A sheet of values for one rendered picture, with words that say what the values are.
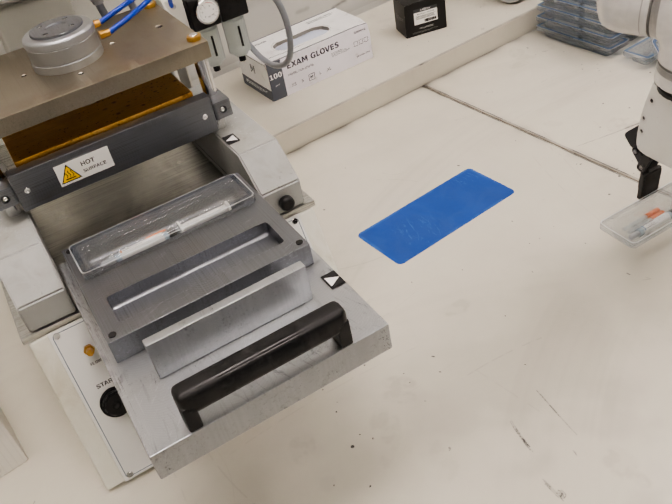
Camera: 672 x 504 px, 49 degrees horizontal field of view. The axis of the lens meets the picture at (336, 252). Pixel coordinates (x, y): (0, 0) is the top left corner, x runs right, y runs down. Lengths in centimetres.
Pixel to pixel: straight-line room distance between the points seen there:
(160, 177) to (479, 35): 77
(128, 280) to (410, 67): 85
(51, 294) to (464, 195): 62
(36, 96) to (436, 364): 53
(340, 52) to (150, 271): 82
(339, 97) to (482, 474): 78
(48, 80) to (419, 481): 58
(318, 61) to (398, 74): 15
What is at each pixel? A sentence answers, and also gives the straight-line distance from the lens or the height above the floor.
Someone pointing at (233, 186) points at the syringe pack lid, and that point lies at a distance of 77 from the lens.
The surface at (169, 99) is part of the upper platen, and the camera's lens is 86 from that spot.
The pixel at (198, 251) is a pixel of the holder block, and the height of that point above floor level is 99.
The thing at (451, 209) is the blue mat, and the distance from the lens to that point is 111.
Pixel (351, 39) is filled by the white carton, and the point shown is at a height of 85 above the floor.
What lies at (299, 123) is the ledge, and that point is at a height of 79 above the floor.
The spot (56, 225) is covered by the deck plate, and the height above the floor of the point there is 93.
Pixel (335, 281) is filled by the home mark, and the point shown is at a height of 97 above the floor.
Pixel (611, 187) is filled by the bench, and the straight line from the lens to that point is 115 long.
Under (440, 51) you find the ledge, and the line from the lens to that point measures 147.
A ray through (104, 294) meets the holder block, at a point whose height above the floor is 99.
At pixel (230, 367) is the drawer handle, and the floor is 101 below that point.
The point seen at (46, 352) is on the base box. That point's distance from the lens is 82.
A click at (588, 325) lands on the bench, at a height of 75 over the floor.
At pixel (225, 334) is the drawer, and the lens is 64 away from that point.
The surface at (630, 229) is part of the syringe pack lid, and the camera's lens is 97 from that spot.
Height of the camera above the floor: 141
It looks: 39 degrees down
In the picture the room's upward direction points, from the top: 12 degrees counter-clockwise
